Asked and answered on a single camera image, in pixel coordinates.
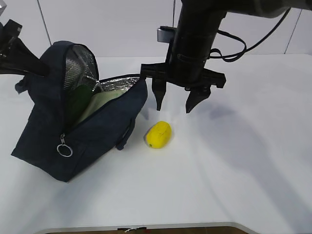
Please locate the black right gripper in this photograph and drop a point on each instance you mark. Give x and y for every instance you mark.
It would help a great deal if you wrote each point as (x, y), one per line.
(184, 72)

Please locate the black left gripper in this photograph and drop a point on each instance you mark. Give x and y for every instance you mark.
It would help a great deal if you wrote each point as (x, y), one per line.
(18, 59)

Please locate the yellow lemon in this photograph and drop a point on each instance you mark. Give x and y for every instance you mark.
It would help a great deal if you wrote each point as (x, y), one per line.
(159, 135)

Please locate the green cucumber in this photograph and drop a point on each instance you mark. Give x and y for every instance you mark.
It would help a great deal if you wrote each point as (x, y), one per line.
(77, 101)

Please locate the glass container green lid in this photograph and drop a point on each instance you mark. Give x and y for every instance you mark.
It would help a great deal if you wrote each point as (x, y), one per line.
(97, 101)

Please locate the dark blue lunch bag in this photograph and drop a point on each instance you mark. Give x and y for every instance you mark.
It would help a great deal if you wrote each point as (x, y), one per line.
(64, 152)

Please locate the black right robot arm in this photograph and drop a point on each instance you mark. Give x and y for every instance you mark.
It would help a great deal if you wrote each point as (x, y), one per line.
(190, 44)

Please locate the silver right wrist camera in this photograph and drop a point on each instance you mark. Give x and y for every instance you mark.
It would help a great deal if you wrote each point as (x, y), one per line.
(165, 34)

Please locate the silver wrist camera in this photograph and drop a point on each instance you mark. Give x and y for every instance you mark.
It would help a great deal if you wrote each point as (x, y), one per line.
(3, 6)
(165, 34)

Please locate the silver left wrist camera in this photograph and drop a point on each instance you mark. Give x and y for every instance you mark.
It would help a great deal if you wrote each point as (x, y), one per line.
(3, 6)

